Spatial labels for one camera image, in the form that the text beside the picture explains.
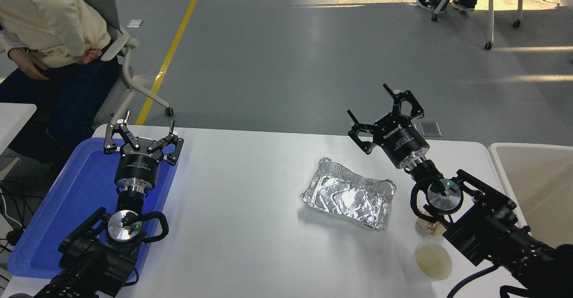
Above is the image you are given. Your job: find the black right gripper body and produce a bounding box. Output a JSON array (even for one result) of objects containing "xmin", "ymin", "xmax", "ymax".
[{"xmin": 374, "ymin": 114, "xmax": 430, "ymax": 169}]

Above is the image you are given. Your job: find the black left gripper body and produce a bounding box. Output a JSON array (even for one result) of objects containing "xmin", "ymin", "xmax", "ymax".
[{"xmin": 114, "ymin": 138, "xmax": 163, "ymax": 186}]

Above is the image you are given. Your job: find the white paper cup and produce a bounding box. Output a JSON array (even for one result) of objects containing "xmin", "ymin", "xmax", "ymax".
[{"xmin": 405, "ymin": 240, "xmax": 453, "ymax": 285}]

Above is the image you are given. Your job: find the person's left hand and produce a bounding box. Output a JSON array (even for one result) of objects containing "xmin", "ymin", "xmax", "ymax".
[{"xmin": 74, "ymin": 45, "xmax": 103, "ymax": 65}]

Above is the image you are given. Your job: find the person's right hand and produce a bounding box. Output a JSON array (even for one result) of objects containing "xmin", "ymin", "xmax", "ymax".
[{"xmin": 8, "ymin": 47, "xmax": 50, "ymax": 81}]

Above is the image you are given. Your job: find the grey white office chair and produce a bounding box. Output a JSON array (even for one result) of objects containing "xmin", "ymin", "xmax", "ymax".
[{"xmin": 67, "ymin": 0, "xmax": 175, "ymax": 126}]

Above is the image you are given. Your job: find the crumpled foil tray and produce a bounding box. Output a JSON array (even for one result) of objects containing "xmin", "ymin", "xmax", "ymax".
[{"xmin": 301, "ymin": 157, "xmax": 397, "ymax": 232}]

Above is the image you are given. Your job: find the blue plastic tray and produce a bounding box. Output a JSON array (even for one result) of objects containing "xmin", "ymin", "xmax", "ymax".
[{"xmin": 7, "ymin": 137, "xmax": 180, "ymax": 281}]

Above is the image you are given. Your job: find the crumpled tan paper ball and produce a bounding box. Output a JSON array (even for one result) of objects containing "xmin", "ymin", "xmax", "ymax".
[{"xmin": 418, "ymin": 219, "xmax": 447, "ymax": 237}]

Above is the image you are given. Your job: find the white side table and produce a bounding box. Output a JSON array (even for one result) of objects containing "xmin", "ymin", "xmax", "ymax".
[{"xmin": 0, "ymin": 102, "xmax": 37, "ymax": 155}]

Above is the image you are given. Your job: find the black power plug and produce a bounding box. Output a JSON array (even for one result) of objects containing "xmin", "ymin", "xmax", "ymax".
[{"xmin": 5, "ymin": 227, "xmax": 25, "ymax": 246}]

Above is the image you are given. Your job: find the large pale bin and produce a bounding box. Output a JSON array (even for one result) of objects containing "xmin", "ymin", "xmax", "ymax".
[{"xmin": 487, "ymin": 142, "xmax": 573, "ymax": 247}]

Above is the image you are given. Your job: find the black floor cable tangle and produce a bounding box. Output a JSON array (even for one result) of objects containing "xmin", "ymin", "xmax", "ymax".
[{"xmin": 0, "ymin": 179, "xmax": 32, "ymax": 227}]

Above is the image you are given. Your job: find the white frame wheeled chair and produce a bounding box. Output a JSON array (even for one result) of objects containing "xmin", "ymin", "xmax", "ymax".
[{"xmin": 431, "ymin": 0, "xmax": 569, "ymax": 51}]

